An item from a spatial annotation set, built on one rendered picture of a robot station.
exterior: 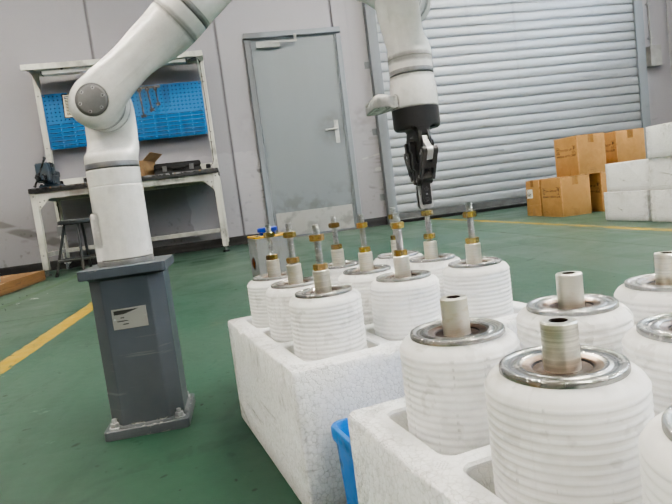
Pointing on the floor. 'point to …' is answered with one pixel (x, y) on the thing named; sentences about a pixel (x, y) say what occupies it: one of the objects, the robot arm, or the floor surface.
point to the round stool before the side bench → (79, 243)
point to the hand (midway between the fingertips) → (424, 196)
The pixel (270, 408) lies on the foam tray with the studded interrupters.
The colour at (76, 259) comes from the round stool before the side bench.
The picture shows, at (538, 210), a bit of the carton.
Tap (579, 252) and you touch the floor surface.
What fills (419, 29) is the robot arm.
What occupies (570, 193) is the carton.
